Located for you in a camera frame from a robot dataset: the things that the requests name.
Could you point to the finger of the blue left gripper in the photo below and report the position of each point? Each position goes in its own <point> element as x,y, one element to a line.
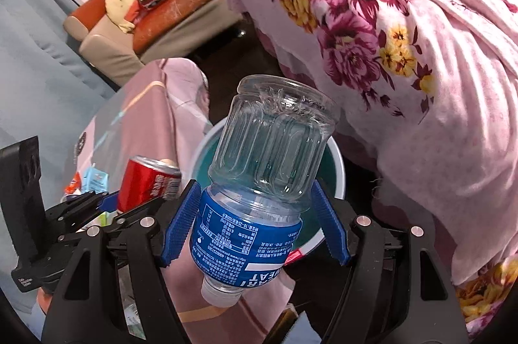
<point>109,203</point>

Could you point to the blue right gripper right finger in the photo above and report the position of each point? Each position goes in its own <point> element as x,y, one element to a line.
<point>333,230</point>

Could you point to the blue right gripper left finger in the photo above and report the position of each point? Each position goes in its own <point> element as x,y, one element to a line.
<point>180,221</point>

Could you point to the red soda can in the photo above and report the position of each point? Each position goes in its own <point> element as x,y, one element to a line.
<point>146,179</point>

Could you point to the clear plastic water bottle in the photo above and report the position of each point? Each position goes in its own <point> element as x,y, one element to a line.
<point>267,158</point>

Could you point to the orange snack wrapper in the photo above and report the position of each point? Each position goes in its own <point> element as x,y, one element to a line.
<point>74,186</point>

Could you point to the light blue small packet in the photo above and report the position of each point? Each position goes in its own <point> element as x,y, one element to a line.
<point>95,180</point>

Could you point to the pink grey striped pillow cloth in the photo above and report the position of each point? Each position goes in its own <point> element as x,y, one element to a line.
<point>162,113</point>

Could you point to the light blue curtain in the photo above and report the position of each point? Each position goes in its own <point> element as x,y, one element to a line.
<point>47,89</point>

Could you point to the yellow cream plush toy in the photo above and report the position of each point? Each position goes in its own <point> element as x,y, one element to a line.
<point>123,13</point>

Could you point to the beige sofa with orange cushion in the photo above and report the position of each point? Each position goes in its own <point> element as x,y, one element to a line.
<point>174,28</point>

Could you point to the pink floral bed quilt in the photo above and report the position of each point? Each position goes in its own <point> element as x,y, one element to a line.
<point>427,91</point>

